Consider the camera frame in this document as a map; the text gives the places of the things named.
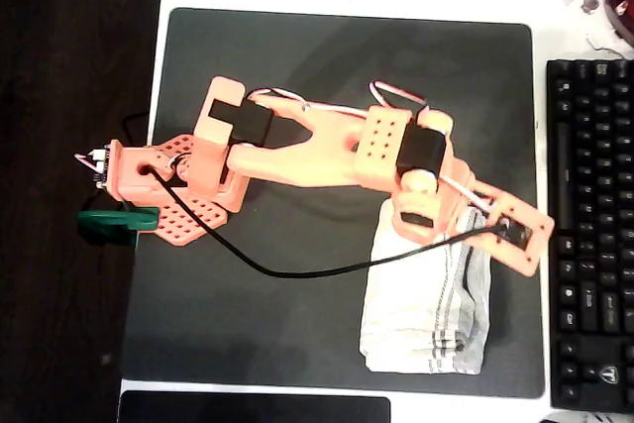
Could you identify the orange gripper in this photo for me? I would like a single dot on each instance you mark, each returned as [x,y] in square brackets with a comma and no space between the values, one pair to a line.
[415,225]

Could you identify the white striped towel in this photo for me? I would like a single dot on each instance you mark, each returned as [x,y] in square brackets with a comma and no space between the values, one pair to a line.
[411,314]

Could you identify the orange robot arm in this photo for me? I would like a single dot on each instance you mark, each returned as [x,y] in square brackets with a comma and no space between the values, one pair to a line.
[297,160]

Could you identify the black keyboard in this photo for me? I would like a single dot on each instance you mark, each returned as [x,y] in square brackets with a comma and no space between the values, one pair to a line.
[594,244]

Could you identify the small round coin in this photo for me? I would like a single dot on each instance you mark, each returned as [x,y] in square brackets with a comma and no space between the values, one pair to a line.
[590,3]

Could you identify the black desk mat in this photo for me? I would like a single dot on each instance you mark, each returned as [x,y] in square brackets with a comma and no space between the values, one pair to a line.
[247,319]

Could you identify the green table clamp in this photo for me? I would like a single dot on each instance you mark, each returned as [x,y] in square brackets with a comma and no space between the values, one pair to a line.
[114,222]

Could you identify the small controller board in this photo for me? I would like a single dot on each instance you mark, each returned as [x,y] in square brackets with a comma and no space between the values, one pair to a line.
[96,168]

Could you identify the orange camera mount frame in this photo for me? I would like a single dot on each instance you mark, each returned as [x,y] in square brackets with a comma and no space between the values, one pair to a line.
[537,227]

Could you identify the orange perforated base plate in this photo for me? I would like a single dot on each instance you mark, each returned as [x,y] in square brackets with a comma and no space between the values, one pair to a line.
[190,225]

